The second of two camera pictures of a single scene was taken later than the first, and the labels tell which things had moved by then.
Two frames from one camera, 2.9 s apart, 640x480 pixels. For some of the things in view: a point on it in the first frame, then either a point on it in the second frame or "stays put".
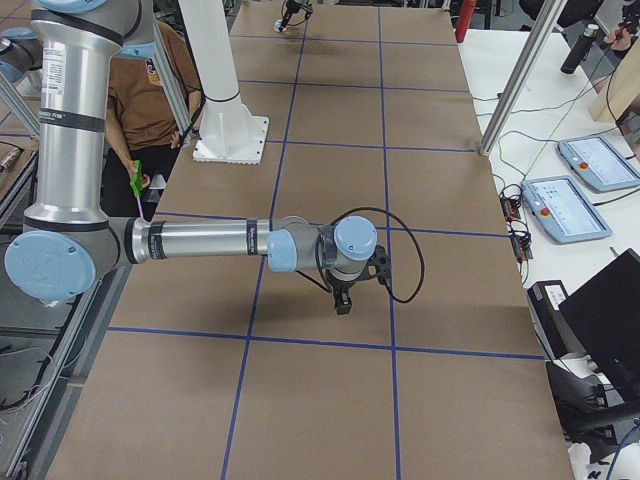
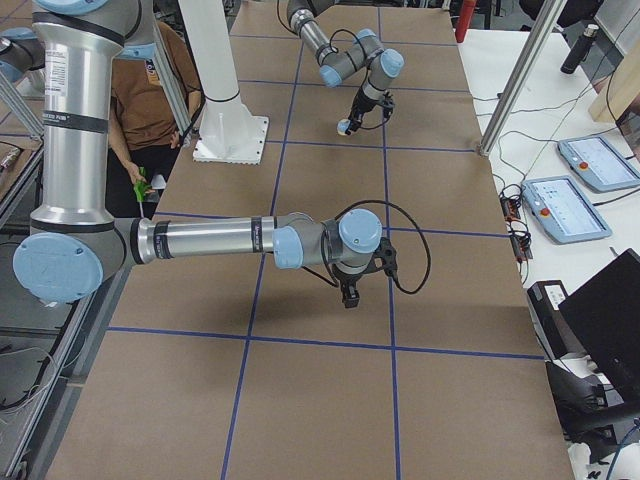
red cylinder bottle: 464,20 stays put
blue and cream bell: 277,25 to 342,126
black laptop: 603,316 stays put
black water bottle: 580,49 stays put
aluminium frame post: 521,75 stays put
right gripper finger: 339,302 to 347,296
